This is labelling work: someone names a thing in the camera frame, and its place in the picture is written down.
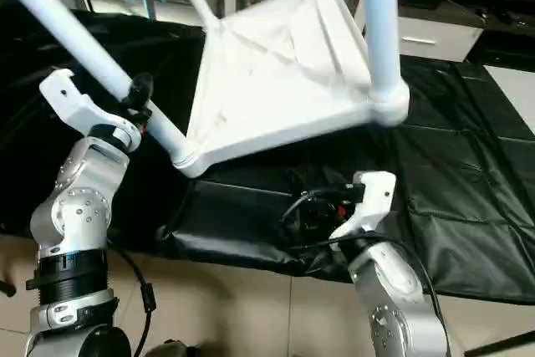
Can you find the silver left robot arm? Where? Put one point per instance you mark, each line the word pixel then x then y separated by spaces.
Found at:
pixel 79 206

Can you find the black work mat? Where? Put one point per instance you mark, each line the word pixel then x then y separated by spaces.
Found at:
pixel 468 198

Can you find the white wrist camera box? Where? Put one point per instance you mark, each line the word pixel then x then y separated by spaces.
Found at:
pixel 84 106
pixel 372 202

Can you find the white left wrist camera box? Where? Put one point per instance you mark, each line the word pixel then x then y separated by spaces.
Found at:
pixel 84 106

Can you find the white drawer unit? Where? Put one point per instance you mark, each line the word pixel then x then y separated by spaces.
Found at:
pixel 439 38

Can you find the white plastic table top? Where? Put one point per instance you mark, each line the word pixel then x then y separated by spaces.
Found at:
pixel 284 73

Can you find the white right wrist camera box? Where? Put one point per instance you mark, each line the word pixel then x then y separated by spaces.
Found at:
pixel 372 202

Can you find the black tripod leg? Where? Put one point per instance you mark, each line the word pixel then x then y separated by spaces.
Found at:
pixel 7 288
pixel 501 345

